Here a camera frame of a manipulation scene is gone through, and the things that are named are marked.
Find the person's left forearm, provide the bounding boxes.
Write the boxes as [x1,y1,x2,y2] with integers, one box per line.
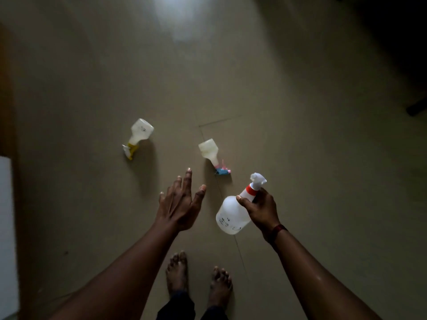
[50,219,181,320]

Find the person's left hand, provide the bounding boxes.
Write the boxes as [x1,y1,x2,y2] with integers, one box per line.
[155,168,207,233]

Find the dark red wrist thread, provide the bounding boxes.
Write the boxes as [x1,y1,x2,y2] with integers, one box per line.
[267,224,288,248]

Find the white spray bottle blue nozzle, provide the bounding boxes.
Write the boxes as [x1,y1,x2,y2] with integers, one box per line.
[198,138,232,176]

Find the white spray bottle red collar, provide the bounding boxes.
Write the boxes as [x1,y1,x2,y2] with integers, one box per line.
[216,172,267,236]

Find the white panel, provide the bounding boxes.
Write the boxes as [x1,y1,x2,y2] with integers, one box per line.
[0,156,20,320]

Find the person's foot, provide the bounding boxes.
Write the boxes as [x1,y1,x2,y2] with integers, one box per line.
[166,251,188,297]
[208,266,233,308]

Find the person's right forearm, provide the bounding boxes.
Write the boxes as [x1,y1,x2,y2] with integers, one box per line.
[267,226,382,320]

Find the person's left foot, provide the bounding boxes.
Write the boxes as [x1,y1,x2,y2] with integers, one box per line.
[166,251,188,297]

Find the person's right hand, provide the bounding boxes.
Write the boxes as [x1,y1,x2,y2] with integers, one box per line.
[236,187,281,242]

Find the person's right foot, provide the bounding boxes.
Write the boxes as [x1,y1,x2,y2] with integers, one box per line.
[208,266,233,308]

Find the white spray bottle yellow nozzle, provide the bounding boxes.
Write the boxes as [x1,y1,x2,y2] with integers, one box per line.
[122,118,155,160]

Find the dark trousers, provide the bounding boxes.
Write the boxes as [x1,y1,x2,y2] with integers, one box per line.
[156,291,231,320]

